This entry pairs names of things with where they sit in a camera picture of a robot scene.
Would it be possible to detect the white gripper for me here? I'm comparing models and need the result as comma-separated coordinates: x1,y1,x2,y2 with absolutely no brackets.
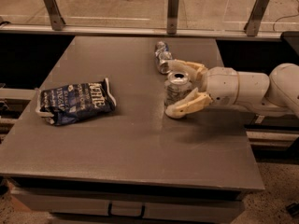
164,59,270,119

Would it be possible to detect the silver green 7up can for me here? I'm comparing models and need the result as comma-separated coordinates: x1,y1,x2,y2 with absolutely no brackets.
164,71,192,106

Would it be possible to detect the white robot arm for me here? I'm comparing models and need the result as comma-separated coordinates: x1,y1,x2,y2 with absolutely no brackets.
165,60,299,119

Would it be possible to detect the crushed silver blue can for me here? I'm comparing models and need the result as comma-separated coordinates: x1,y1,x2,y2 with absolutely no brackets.
154,41,173,75

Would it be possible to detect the blue chip bag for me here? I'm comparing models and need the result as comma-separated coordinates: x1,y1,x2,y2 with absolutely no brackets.
36,77,117,126

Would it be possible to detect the grey table drawer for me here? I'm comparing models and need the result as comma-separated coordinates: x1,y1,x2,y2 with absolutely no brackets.
11,188,244,224

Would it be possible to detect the metal window rail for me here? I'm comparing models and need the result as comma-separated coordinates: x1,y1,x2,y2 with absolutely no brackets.
0,23,281,41

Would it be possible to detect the right metal bracket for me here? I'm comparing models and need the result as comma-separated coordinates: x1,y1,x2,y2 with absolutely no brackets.
244,0,270,36

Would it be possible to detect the metal bracket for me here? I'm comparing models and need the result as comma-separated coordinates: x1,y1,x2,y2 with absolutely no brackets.
43,0,65,31
166,0,179,35
244,0,270,36

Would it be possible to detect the middle metal bracket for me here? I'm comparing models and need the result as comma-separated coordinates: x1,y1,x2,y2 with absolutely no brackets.
166,0,179,35

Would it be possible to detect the left metal bracket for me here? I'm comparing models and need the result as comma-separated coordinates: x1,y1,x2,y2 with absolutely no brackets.
43,0,65,31

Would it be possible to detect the black drawer handle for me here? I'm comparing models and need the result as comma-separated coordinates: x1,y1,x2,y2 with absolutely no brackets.
107,203,146,218

